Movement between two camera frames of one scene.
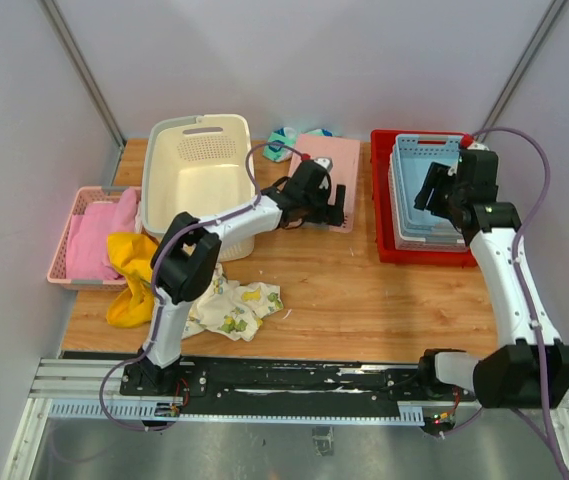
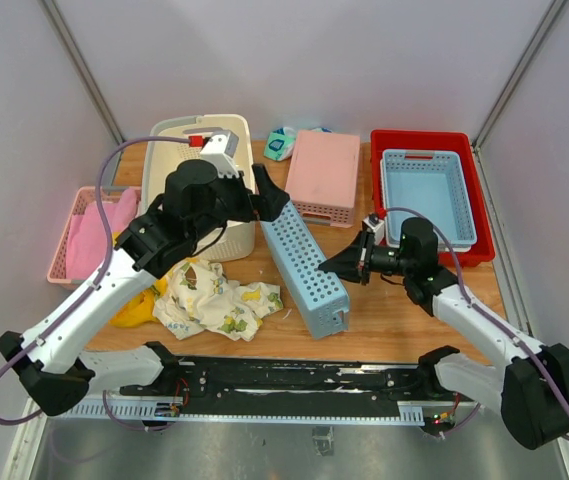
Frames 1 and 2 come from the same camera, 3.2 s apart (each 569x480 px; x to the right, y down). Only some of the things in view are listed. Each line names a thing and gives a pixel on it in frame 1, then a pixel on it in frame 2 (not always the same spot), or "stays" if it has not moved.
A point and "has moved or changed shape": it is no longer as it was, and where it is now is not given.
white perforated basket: (416, 230) -> (459, 248)
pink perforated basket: (345, 156) stays
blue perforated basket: (411, 165) has moved or changed shape
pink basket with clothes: (81, 257) stays
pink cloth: (87, 254) stays
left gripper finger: (335, 213) -> (271, 199)
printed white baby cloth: (232, 308) stays
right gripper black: (437, 177) -> (354, 263)
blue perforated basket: (413, 155) -> (321, 300)
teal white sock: (287, 136) stays
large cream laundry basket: (199, 167) stays
